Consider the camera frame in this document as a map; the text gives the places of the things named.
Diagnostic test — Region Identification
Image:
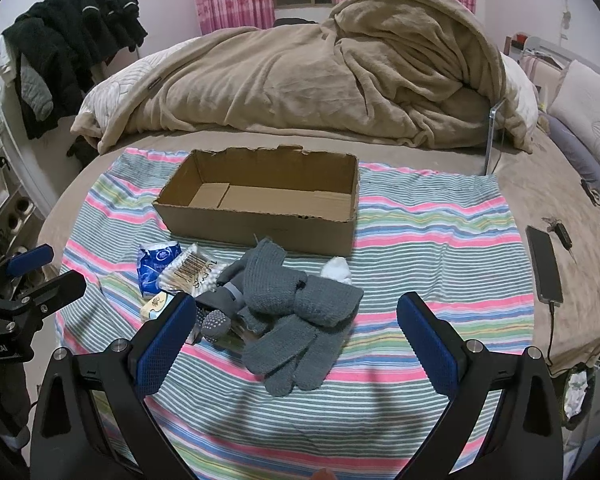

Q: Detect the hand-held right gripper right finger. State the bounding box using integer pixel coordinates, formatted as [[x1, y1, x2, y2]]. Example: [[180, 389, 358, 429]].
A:
[[396, 292, 566, 480]]

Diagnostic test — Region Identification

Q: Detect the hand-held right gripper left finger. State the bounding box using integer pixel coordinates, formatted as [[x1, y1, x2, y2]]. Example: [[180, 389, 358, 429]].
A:
[[30, 292, 198, 480]]

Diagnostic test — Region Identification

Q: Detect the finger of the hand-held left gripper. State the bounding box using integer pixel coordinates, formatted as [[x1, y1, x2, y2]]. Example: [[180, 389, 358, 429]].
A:
[[0, 269, 87, 321], [0, 244, 55, 286]]

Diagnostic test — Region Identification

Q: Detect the small yellow packet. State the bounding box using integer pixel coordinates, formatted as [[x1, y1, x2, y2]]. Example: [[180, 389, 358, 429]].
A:
[[141, 292, 176, 321]]

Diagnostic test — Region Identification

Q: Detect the dark grey dotted sock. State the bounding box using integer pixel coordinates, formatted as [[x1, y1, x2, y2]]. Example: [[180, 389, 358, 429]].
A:
[[195, 265, 261, 346]]

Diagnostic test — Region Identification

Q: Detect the blue tissue packet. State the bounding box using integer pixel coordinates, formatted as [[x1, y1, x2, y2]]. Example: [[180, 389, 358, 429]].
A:
[[137, 242, 183, 297]]

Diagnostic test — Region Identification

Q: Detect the cotton swab pack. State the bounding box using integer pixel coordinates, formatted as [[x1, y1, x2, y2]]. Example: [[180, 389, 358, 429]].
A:
[[157, 244, 231, 295]]

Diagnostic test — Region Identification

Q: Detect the small white cloth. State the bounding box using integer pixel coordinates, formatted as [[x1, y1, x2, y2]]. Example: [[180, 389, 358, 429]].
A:
[[320, 256, 353, 285]]

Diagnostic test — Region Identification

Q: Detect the grey knit glove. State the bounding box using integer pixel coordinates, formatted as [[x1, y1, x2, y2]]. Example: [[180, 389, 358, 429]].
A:
[[237, 237, 311, 333], [242, 276, 365, 398]]

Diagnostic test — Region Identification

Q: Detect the brown cardboard box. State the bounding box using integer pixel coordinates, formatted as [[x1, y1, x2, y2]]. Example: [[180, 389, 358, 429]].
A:
[[151, 145, 361, 257]]

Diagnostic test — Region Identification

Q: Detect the shoe rack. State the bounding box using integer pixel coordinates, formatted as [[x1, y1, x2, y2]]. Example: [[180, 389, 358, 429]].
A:
[[0, 125, 46, 266]]

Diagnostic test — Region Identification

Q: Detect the striped cloth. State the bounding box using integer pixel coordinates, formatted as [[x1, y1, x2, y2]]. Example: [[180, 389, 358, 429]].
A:
[[54, 147, 536, 480]]

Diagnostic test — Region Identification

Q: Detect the dark cloth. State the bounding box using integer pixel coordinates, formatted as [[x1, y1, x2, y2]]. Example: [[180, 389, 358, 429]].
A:
[[67, 137, 101, 168]]

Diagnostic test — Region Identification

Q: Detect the black smartphone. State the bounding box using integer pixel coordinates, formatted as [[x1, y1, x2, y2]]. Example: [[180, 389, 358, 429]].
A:
[[525, 225, 565, 305]]

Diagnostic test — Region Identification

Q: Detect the trash bin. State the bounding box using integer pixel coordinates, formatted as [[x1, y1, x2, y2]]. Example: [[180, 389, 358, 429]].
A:
[[562, 360, 600, 431]]

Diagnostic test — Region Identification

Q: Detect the grey quilted garment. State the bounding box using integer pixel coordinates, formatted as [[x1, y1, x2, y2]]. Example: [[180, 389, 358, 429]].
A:
[[19, 55, 55, 121]]

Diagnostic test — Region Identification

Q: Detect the black key fob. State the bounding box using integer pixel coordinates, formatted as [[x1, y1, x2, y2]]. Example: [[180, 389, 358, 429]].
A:
[[542, 216, 573, 248]]

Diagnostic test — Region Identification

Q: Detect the white patterned quilt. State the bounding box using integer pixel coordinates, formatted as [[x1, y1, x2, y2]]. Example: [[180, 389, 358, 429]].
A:
[[77, 37, 201, 136]]

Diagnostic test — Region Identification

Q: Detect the clear acrylic panel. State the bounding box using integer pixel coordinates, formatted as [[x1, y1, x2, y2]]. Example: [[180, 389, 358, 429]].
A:
[[482, 97, 508, 176]]

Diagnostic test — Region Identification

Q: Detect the pile of black jackets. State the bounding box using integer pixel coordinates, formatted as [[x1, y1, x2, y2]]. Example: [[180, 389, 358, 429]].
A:
[[1, 0, 148, 141]]

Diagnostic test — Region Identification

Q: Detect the grey pillow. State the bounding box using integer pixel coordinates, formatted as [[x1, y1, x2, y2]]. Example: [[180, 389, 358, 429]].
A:
[[545, 115, 600, 196]]

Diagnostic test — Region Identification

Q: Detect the plain white pillow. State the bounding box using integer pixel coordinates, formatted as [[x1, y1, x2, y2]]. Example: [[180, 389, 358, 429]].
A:
[[500, 52, 538, 131]]

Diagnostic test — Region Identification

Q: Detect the beige fleece blanket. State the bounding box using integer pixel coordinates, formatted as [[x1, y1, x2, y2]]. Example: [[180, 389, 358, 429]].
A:
[[70, 0, 536, 156]]

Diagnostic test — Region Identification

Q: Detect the white patterned pillow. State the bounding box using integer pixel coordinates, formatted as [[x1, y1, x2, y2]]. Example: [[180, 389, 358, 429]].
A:
[[550, 60, 600, 181]]

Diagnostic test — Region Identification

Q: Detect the white bedside shelf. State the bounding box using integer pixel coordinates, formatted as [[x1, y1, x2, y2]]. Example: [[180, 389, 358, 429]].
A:
[[505, 32, 581, 111]]

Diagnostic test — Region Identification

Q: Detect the phone charging cable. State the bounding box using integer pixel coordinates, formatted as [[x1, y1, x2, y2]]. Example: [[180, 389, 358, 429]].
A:
[[545, 301, 561, 366]]

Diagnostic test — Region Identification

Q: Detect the black cable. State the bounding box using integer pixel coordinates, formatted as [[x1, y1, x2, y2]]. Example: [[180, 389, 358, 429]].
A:
[[580, 177, 600, 251]]

